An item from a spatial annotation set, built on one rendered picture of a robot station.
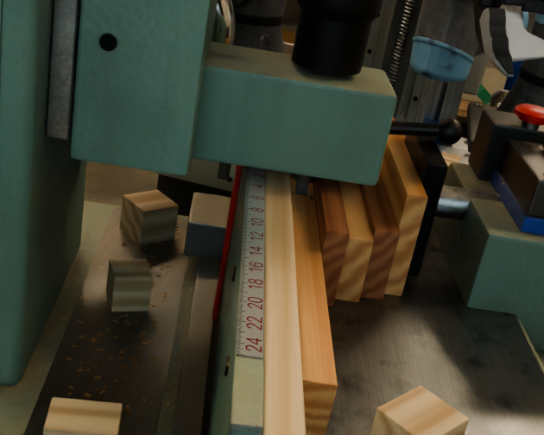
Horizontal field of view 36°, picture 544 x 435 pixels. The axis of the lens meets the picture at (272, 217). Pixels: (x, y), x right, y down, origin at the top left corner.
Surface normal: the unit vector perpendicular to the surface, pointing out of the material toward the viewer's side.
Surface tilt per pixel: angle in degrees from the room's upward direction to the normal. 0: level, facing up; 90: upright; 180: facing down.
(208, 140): 90
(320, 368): 0
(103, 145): 90
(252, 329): 0
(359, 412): 0
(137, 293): 90
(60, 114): 90
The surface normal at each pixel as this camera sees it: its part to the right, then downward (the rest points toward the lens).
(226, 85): 0.00, 0.43
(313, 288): 0.17, -0.89
